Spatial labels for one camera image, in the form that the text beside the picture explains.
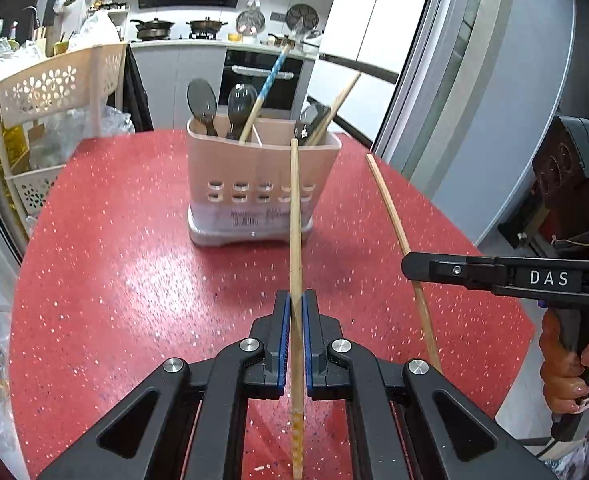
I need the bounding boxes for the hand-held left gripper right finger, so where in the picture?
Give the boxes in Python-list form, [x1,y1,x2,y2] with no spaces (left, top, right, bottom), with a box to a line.
[301,291,559,480]

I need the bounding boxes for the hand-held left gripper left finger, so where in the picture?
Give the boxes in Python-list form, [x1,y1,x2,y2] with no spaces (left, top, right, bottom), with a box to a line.
[37,291,292,480]

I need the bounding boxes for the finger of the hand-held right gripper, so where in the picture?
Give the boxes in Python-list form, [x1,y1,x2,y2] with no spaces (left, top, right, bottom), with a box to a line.
[401,252,583,295]

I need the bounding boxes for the wooden chopstick with patterned end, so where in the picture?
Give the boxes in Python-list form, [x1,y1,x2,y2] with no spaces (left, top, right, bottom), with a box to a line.
[289,138,307,480]

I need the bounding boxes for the pink plastic utensil holder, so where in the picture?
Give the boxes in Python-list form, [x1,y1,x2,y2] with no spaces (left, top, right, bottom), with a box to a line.
[186,116,342,248]

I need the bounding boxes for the metal spoon with brown handle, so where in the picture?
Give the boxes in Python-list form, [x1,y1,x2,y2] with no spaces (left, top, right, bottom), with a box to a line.
[187,78,219,137]
[226,83,258,141]

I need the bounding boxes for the person's right hand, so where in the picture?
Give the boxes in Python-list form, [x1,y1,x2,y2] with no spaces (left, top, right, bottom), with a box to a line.
[539,309,589,414]

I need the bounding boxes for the white refrigerator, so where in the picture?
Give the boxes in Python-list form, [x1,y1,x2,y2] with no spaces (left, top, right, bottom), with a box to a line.
[307,0,437,156]

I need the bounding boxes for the blue patterned wooden chopstick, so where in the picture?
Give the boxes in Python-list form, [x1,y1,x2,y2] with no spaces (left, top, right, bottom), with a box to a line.
[238,42,292,143]

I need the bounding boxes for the black built-in oven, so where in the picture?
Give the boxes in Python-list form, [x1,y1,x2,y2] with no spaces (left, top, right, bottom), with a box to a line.
[220,50,305,111]

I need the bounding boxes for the grey lower cabinets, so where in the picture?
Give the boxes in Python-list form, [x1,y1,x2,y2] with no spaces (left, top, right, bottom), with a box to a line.
[129,42,225,131]

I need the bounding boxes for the black hanging garment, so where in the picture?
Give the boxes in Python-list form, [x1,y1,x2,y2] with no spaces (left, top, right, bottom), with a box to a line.
[123,45,154,133]

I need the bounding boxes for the round metal steamer rack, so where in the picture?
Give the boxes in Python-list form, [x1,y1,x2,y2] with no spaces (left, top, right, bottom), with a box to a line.
[235,10,266,36]

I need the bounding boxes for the golden cooking pot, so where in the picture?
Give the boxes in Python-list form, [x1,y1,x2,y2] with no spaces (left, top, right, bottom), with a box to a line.
[186,17,226,34]

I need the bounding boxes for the yellow oil bottle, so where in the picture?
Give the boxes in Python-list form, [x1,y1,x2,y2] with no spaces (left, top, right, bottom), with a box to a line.
[0,125,25,171]

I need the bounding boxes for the black wok with lid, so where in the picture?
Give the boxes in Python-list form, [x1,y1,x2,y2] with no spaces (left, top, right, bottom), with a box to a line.
[130,18,175,41]

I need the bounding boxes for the beige plastic storage cart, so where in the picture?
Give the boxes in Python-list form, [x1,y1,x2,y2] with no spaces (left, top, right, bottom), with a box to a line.
[0,42,128,226]

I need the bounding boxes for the white spice rack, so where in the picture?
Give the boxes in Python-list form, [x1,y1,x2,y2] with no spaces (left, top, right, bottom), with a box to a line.
[88,2,130,41]

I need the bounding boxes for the kitchen faucet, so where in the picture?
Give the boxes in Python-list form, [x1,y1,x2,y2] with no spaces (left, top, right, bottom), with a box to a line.
[22,6,42,41]

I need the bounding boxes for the grey sliding door frame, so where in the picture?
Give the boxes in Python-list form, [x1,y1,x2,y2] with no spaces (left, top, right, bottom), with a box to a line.
[374,0,575,256]

